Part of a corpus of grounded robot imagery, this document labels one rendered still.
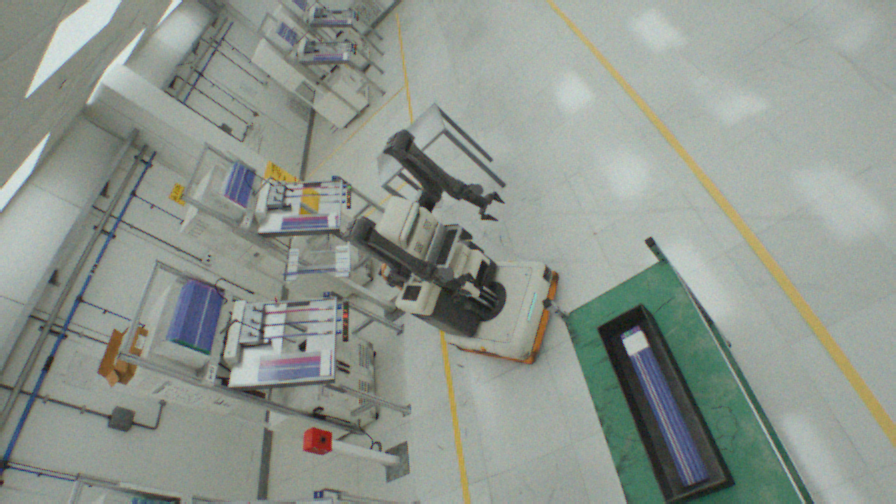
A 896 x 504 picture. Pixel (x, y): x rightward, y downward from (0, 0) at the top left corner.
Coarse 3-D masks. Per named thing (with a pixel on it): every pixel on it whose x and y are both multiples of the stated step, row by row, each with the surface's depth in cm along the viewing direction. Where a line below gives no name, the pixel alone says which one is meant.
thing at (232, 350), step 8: (240, 304) 331; (240, 312) 326; (232, 320) 321; (240, 320) 321; (232, 328) 316; (240, 328) 317; (232, 336) 312; (232, 344) 307; (224, 352) 303; (232, 352) 303; (232, 360) 303
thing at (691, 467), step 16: (624, 336) 151; (640, 336) 147; (640, 352) 144; (640, 368) 142; (656, 368) 138; (656, 384) 136; (656, 400) 134; (672, 400) 131; (656, 416) 132; (672, 416) 128; (672, 432) 126; (688, 432) 124; (672, 448) 124; (688, 448) 121; (688, 464) 119; (704, 464) 119; (688, 480) 118; (704, 480) 116
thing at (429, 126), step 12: (432, 108) 369; (420, 120) 373; (432, 120) 359; (420, 132) 363; (432, 132) 350; (444, 132) 343; (420, 144) 353; (456, 144) 352; (384, 156) 387; (468, 156) 362; (384, 168) 376; (396, 168) 361; (384, 180) 366; (408, 180) 415; (396, 192) 373
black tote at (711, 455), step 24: (624, 312) 148; (648, 312) 147; (600, 336) 149; (648, 336) 148; (624, 360) 150; (672, 360) 134; (624, 384) 141; (672, 384) 136; (648, 408) 137; (696, 408) 124; (648, 432) 134; (696, 432) 125; (648, 456) 122; (720, 456) 116; (672, 480) 123; (720, 480) 107
